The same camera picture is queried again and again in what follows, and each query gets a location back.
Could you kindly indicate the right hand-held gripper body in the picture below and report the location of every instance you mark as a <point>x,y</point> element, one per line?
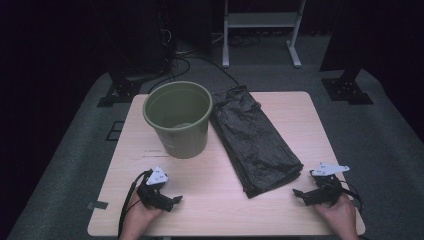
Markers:
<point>326,190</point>

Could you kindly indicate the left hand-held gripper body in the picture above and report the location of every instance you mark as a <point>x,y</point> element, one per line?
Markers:
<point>151,195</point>

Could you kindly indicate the green plastic bucket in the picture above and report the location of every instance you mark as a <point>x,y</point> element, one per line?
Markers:
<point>181,146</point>

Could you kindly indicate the black garbage bag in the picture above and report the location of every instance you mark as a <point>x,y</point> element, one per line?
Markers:
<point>253,143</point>

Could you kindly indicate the person's left hand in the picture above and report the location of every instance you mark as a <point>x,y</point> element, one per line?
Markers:
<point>140,220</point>

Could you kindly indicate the person's right hand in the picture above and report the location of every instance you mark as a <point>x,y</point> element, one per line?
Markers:
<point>338,216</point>

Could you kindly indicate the grey tape strip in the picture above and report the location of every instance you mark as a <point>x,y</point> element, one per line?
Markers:
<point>98,205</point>

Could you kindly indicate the black stand base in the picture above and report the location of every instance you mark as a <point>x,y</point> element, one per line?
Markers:
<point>121,91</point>
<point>346,90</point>

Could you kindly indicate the dark equipment cabinet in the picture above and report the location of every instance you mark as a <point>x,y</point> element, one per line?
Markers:
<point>140,36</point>

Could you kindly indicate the white metal stand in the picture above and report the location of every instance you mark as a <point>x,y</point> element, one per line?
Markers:
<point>263,20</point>

